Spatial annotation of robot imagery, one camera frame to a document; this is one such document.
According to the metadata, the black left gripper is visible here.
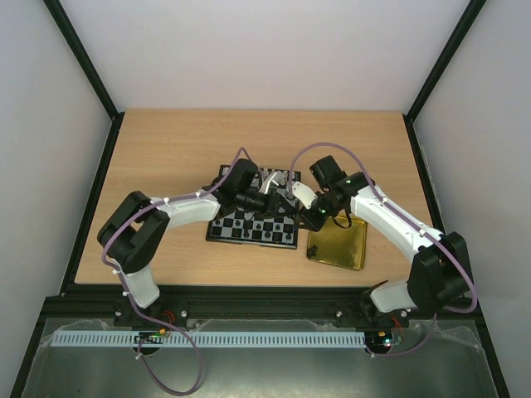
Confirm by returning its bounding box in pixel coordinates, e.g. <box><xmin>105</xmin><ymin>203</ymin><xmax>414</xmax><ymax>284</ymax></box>
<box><xmin>237</xmin><ymin>189</ymin><xmax>296</xmax><ymax>220</ymax></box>

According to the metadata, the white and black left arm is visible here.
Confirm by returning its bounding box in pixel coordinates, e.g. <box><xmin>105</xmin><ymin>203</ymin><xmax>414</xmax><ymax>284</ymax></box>
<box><xmin>97</xmin><ymin>158</ymin><xmax>300</xmax><ymax>308</ymax></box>

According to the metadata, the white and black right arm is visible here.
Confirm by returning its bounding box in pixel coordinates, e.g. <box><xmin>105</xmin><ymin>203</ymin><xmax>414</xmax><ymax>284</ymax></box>
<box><xmin>290</xmin><ymin>156</ymin><xmax>473</xmax><ymax>325</ymax></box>

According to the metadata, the white chess piece row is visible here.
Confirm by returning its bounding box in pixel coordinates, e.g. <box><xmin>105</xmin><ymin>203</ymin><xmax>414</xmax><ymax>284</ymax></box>
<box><xmin>259</xmin><ymin>167</ymin><xmax>300</xmax><ymax>187</ymax></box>

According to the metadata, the black knight in tray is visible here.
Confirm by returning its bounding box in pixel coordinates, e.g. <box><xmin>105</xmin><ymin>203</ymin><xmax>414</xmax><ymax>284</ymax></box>
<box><xmin>306</xmin><ymin>245</ymin><xmax>318</xmax><ymax>258</ymax></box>

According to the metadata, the gold rectangular tray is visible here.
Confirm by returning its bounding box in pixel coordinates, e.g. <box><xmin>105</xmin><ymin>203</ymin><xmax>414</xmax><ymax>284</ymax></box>
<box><xmin>306</xmin><ymin>216</ymin><xmax>368</xmax><ymax>271</ymax></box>

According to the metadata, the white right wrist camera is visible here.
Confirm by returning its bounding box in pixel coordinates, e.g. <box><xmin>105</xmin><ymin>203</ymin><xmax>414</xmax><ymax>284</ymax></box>
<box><xmin>291</xmin><ymin>182</ymin><xmax>317</xmax><ymax>210</ymax></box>

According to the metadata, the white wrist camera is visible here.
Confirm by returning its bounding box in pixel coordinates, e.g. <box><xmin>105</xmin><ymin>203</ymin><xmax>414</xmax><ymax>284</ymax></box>
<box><xmin>259</xmin><ymin>171</ymin><xmax>285</xmax><ymax>195</ymax></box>
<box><xmin>291</xmin><ymin>182</ymin><xmax>317</xmax><ymax>210</ymax></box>

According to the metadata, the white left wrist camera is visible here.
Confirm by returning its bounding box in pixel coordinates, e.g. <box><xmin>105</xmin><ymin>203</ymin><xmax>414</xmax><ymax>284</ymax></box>
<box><xmin>259</xmin><ymin>171</ymin><xmax>285</xmax><ymax>195</ymax></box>

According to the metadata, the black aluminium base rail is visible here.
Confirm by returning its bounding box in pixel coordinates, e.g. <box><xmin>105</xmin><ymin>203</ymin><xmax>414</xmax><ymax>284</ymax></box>
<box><xmin>41</xmin><ymin>284</ymin><xmax>482</xmax><ymax>331</ymax></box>

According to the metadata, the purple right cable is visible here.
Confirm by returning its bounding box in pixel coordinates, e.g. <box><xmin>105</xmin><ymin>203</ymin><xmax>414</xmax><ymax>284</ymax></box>
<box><xmin>288</xmin><ymin>142</ymin><xmax>480</xmax><ymax>358</ymax></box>

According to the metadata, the slotted grey cable duct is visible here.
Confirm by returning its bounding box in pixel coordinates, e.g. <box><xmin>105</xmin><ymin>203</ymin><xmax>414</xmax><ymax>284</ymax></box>
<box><xmin>51</xmin><ymin>331</ymin><xmax>366</xmax><ymax>349</ymax></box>

